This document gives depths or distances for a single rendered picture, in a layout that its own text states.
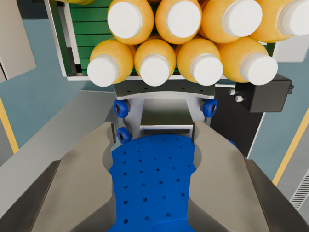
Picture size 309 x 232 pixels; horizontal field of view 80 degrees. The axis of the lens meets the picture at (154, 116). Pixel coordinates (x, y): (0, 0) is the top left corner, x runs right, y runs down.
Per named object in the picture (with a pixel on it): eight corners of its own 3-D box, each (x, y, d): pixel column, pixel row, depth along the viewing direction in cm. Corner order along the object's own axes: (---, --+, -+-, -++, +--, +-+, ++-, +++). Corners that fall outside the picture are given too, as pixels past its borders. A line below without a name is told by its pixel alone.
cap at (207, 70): (218, 51, 25) (222, 53, 23) (220, 78, 27) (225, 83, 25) (189, 58, 26) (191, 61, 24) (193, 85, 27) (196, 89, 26)
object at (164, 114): (144, 107, 46) (140, 136, 35) (144, 99, 45) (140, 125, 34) (184, 107, 46) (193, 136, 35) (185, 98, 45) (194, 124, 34)
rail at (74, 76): (73, 76, 40) (67, 80, 38) (72, 72, 40) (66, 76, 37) (259, 74, 40) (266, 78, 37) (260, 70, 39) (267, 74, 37)
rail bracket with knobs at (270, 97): (223, 95, 47) (238, 113, 38) (228, 66, 44) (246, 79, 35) (262, 94, 47) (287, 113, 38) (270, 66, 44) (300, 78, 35)
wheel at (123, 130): (125, 149, 45) (132, 146, 46) (123, 133, 43) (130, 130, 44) (116, 140, 48) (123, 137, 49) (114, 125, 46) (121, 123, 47)
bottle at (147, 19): (161, 16, 39) (165, 15, 23) (141, 44, 42) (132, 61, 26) (134, -9, 37) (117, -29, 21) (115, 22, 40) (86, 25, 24)
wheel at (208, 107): (200, 118, 42) (209, 121, 41) (203, 100, 40) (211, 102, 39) (209, 112, 45) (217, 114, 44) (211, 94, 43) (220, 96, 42)
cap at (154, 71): (148, 87, 27) (147, 91, 26) (136, 62, 26) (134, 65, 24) (172, 76, 27) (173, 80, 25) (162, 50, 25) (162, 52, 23)
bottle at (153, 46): (148, 70, 45) (143, 100, 28) (134, 41, 42) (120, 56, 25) (175, 57, 43) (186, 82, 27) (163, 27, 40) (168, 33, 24)
